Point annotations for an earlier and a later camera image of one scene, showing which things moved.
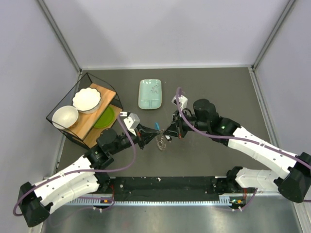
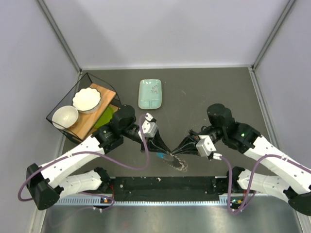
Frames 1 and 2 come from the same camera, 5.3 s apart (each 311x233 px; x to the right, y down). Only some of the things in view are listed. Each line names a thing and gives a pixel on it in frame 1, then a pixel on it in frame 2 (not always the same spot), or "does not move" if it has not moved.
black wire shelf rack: x=90 y=108 does not move
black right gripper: x=177 y=127 -> x=190 y=141
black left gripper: x=144 y=135 -> x=158 y=140
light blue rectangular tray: x=149 y=93 does not move
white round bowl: x=65 y=116 does not move
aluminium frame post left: x=60 y=35 does not move
